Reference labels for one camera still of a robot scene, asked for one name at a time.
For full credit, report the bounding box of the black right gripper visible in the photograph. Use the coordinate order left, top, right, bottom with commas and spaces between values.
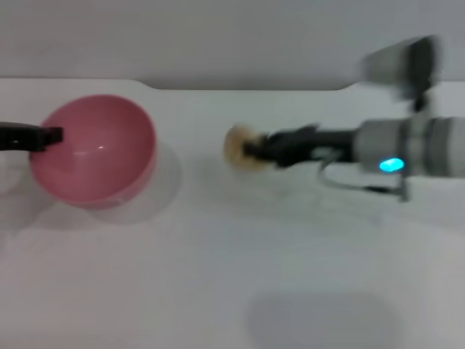
243, 124, 361, 169

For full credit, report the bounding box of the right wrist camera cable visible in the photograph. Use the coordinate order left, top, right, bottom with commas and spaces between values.
318, 151, 410, 204

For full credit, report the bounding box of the beige egg yolk pastry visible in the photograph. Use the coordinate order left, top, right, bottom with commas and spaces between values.
222, 123, 270, 172

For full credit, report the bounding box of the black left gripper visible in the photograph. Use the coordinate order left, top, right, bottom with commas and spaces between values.
0, 122, 64, 154

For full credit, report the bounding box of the pink plastic bowl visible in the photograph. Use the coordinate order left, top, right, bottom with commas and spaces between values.
29, 94, 158, 211

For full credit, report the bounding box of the right wrist camera housing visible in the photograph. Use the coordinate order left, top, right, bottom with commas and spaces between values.
357, 34, 443, 102

